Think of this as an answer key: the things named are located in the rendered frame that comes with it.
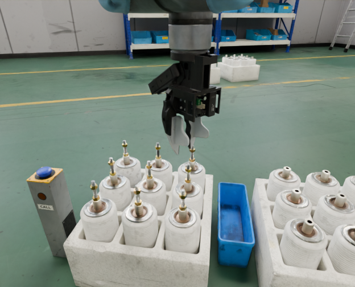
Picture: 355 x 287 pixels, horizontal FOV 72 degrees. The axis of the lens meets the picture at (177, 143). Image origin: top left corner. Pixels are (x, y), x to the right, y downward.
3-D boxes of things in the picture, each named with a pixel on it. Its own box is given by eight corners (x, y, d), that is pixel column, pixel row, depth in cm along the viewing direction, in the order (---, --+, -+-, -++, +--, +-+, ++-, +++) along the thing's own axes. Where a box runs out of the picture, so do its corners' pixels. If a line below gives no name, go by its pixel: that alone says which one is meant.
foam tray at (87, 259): (205, 307, 68) (209, 265, 59) (75, 286, 73) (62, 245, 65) (210, 209, 102) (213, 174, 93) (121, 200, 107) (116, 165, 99)
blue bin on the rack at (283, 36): (260, 39, 580) (261, 29, 570) (273, 38, 590) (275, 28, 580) (273, 40, 538) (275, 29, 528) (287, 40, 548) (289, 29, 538)
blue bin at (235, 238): (250, 271, 77) (255, 245, 72) (215, 266, 79) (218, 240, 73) (242, 206, 104) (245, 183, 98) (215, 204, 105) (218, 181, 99)
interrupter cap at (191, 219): (192, 205, 68) (192, 204, 68) (201, 225, 62) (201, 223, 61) (165, 210, 66) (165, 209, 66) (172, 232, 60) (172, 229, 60)
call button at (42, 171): (47, 180, 68) (45, 174, 67) (34, 179, 69) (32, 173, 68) (56, 172, 72) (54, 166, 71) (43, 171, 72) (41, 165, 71)
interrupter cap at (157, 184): (151, 197, 71) (151, 195, 71) (132, 188, 75) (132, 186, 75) (167, 184, 77) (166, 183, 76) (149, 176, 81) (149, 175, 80)
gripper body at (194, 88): (192, 126, 44) (194, 56, 38) (162, 113, 50) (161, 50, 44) (219, 116, 48) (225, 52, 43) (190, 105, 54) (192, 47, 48)
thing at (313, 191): (329, 233, 82) (346, 190, 74) (298, 229, 84) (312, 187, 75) (319, 212, 90) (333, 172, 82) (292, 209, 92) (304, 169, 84)
